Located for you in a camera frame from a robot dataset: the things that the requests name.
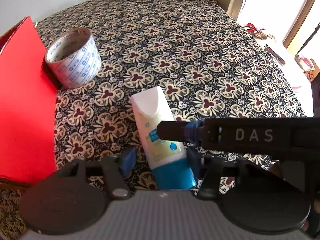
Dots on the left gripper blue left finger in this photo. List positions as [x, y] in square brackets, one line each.
[127, 161]

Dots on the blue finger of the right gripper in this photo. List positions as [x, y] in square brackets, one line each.
[181, 131]

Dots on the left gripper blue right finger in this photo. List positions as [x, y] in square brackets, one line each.
[194, 158]

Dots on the white tube blue cap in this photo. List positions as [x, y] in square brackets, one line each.
[167, 159]

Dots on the white printed tape roll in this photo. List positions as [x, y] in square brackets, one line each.
[74, 58]

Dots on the floral patterned tablecloth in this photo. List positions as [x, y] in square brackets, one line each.
[205, 63]

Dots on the brown metal tool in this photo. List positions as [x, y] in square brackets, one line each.
[269, 50]

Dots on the red ribbon bow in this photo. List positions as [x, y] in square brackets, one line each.
[258, 32]

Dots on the red cardboard box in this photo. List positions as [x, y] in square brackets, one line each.
[28, 98]

